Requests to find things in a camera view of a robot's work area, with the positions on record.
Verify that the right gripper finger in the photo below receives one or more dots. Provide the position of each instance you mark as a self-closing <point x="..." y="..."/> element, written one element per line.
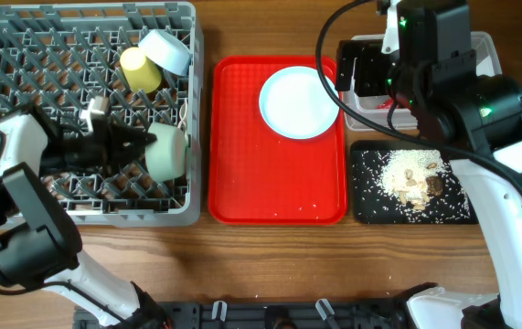
<point x="372" y="69"/>
<point x="346" y="54"/>

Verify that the black plastic tray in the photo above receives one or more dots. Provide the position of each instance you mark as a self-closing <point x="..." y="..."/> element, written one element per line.
<point x="449" y="202"/>

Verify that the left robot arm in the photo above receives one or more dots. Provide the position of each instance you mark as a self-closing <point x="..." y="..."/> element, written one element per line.
<point x="40" y="245"/>

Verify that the white plastic spoon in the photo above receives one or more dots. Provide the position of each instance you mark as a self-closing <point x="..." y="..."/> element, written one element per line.
<point x="182" y="113"/>

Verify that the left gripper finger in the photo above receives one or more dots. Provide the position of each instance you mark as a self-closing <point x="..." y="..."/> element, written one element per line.
<point x="123" y="153"/>
<point x="125" y="135"/>

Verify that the green bowl with food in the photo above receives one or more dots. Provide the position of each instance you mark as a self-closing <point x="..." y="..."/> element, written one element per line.
<point x="165" y="158"/>

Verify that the yellow plastic cup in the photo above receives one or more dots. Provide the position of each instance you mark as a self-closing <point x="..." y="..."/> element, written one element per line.
<point x="140" y="71"/>

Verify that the red plastic tray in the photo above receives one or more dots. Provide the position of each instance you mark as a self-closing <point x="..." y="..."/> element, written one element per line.
<point x="258" y="177"/>

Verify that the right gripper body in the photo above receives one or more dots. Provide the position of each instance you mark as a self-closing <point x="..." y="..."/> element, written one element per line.
<point x="400" y="79"/>

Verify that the small green saucer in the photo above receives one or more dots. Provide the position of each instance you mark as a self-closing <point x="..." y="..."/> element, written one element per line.
<point x="166" y="51"/>

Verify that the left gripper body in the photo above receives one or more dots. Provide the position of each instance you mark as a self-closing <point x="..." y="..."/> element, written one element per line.
<point x="79" y="153"/>

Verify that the light blue plate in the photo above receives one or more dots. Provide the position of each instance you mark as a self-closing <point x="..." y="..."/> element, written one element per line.
<point x="294" y="103"/>

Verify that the grey dishwasher rack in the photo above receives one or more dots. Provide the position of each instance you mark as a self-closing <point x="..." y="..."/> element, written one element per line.
<point x="59" y="57"/>

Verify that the pile of rice scraps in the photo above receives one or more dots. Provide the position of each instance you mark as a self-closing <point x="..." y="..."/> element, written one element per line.
<point x="404" y="176"/>

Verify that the clear plastic bin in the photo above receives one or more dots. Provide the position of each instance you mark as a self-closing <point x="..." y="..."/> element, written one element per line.
<point x="487" y="63"/>

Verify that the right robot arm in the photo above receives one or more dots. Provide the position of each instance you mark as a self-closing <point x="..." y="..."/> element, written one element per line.
<point x="480" y="127"/>

